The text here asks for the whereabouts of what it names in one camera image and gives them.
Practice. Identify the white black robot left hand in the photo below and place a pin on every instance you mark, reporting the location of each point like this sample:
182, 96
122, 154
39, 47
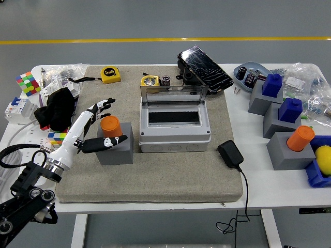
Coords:
75, 131

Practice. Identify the grey junction box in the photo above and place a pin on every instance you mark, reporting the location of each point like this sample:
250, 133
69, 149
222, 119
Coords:
175, 139

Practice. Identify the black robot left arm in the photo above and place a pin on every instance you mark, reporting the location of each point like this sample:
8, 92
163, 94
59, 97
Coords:
26, 178

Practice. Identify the black box, dark glossy lid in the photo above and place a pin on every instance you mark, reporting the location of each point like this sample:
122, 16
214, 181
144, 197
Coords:
204, 67

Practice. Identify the multicolour puzzle cube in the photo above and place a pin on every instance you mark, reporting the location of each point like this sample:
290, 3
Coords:
55, 138
28, 84

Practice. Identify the white table leg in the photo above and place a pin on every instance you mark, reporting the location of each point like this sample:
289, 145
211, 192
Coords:
78, 232
271, 230

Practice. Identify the black cloth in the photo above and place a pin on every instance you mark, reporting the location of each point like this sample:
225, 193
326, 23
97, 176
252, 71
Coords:
55, 108

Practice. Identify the white power strip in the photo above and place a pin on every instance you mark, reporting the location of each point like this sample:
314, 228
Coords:
33, 139

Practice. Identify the black table control panel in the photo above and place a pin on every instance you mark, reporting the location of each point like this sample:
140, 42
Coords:
314, 210

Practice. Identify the grey holder block, round hole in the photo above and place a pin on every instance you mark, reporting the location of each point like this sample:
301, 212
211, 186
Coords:
116, 155

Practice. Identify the white purple breaker pack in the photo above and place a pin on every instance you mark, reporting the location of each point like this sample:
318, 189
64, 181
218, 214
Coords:
54, 86

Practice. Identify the white blue circuit breaker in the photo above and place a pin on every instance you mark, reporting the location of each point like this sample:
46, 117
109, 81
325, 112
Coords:
19, 109

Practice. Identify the clear plastic bag of parts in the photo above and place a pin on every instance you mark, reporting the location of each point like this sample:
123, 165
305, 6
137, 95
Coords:
67, 71
300, 77
319, 106

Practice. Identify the silver pen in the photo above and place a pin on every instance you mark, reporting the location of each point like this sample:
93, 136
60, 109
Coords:
43, 76

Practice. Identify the blue plastic bin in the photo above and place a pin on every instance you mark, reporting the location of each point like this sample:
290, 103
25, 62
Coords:
314, 175

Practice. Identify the yellow tape measure, chrome face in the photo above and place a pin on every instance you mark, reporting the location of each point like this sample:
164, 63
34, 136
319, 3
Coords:
149, 80

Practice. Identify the grey-brown mat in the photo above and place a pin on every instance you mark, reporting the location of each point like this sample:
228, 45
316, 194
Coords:
155, 175

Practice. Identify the yellow round fruit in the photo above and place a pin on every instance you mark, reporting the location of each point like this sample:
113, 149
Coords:
324, 160

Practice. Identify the small black capacitor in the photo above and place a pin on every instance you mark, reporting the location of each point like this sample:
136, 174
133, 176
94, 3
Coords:
166, 80

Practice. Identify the black power adapter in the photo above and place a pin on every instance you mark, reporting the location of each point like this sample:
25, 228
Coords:
230, 153

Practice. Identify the small green connector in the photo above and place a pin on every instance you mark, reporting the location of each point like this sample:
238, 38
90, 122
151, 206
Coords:
305, 117

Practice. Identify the blue block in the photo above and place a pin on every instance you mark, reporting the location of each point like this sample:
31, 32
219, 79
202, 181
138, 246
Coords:
271, 85
291, 109

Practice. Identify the blue-grey dish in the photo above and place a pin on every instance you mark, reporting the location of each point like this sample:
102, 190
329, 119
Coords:
239, 81

